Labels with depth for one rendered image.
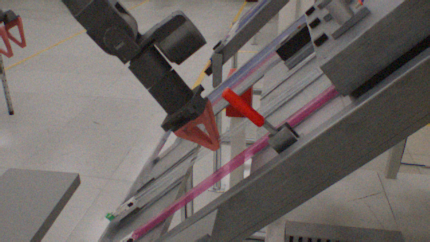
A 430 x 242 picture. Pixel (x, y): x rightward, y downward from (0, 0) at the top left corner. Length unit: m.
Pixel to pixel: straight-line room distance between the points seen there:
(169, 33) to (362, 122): 0.33
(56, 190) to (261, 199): 0.84
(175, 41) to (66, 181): 0.74
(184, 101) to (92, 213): 1.53
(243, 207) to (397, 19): 0.27
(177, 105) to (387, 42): 0.34
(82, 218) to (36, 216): 0.97
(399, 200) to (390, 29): 0.79
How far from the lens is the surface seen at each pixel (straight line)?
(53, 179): 1.29
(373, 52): 0.46
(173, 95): 0.65
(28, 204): 1.21
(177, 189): 0.73
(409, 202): 1.20
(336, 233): 0.95
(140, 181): 0.98
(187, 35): 0.62
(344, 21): 0.50
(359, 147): 0.46
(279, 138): 0.48
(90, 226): 2.05
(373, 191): 1.21
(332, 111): 0.50
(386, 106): 0.44
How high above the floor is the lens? 1.26
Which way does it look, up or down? 25 degrees down
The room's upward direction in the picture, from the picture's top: straight up
